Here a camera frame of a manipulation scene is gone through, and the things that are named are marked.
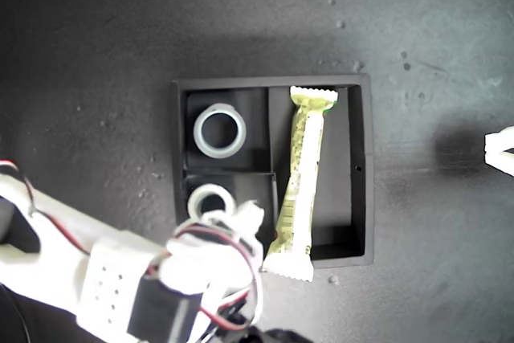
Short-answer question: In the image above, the small white tape roll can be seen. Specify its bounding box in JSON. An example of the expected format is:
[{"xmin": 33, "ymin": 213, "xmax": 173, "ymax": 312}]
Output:
[{"xmin": 186, "ymin": 183, "xmax": 237, "ymax": 223}]

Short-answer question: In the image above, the snack bar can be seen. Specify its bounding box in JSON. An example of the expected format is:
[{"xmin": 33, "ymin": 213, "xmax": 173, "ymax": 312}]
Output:
[{"xmin": 259, "ymin": 85, "xmax": 341, "ymax": 283}]

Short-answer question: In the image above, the large white tape roll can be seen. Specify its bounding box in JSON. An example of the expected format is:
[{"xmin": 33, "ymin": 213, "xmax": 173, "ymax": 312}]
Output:
[{"xmin": 193, "ymin": 103, "xmax": 247, "ymax": 158}]

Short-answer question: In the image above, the black tray with wells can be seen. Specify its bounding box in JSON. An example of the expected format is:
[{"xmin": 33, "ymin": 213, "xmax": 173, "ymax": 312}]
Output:
[{"xmin": 170, "ymin": 72, "xmax": 377, "ymax": 270}]

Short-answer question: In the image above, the red and black gripper wire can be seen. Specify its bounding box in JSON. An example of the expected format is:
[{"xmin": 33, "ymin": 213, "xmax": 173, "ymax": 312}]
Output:
[{"xmin": 146, "ymin": 225, "xmax": 264, "ymax": 330}]

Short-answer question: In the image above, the red and black arm wire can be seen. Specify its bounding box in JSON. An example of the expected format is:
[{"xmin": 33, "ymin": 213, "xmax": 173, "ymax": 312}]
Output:
[{"xmin": 0, "ymin": 160, "xmax": 92, "ymax": 256}]

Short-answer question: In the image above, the thin black cable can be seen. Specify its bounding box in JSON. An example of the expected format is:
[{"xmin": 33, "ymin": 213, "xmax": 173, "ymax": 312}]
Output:
[{"xmin": 0, "ymin": 282, "xmax": 35, "ymax": 343}]

